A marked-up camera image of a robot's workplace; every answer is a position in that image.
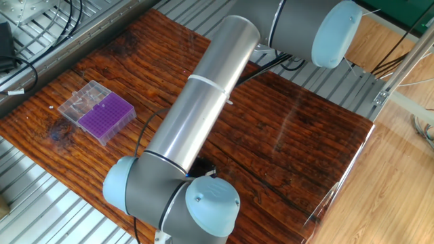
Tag aluminium frame post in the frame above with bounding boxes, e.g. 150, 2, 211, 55
372, 22, 434, 108

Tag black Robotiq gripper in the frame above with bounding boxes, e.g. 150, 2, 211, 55
188, 157, 218, 178

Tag thin black cable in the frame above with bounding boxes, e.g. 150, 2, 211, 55
13, 0, 74, 64
50, 0, 84, 47

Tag white cable tie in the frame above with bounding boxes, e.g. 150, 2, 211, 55
342, 56, 358, 78
187, 73, 235, 106

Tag silver perforated metal plate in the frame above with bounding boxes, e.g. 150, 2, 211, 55
0, 0, 59, 26

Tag black wrist bracket cable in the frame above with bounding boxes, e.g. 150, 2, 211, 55
133, 107, 170, 244

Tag black power adapter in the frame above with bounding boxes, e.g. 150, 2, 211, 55
0, 21, 17, 73

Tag black cable with white label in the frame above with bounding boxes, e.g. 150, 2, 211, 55
0, 56, 39, 97

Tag black floor cables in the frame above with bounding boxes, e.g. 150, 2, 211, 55
372, 6, 434, 79

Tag clear plastic box lid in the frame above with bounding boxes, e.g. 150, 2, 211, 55
56, 79, 113, 123

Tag thin white cable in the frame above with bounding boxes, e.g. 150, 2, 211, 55
395, 77, 434, 88

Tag purple pipette tip holder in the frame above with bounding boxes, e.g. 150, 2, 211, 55
77, 91, 138, 147

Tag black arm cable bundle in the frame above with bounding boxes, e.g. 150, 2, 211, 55
235, 50, 306, 87

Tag coloured wire bundle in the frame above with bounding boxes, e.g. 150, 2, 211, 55
410, 113, 434, 150

